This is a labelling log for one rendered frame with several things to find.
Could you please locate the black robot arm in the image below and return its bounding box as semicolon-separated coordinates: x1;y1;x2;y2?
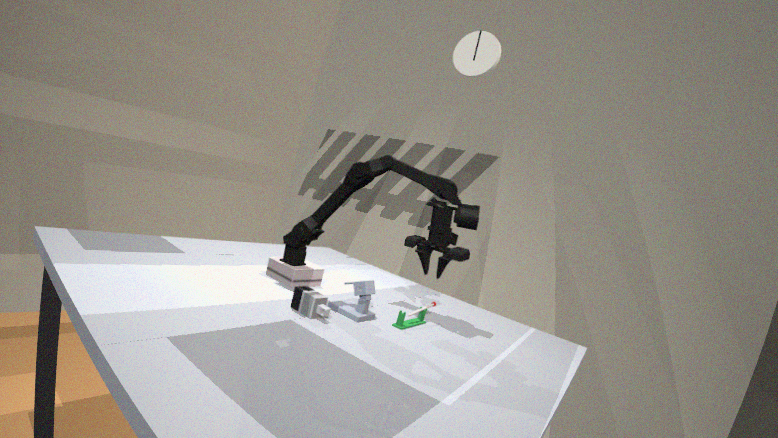
280;154;480;266

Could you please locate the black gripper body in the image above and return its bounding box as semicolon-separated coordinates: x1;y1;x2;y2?
404;222;470;262

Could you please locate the grey tapered pin with red cap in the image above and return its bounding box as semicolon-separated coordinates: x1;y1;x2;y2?
408;302;436;316

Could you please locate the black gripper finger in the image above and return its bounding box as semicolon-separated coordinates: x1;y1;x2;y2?
415;249;433;275
437;256;451;278

